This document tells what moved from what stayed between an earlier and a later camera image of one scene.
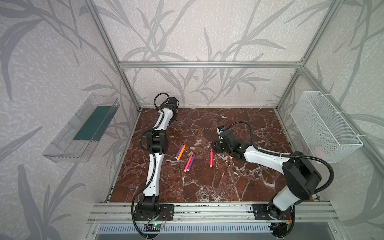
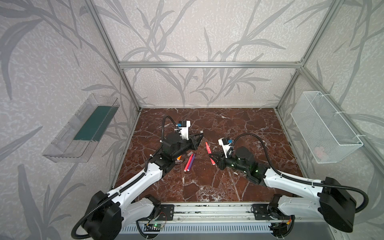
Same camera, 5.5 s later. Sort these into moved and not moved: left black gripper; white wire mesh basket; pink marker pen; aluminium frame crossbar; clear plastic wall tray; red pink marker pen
Moved: red pink marker pen; left black gripper
Not moved: clear plastic wall tray; aluminium frame crossbar; white wire mesh basket; pink marker pen
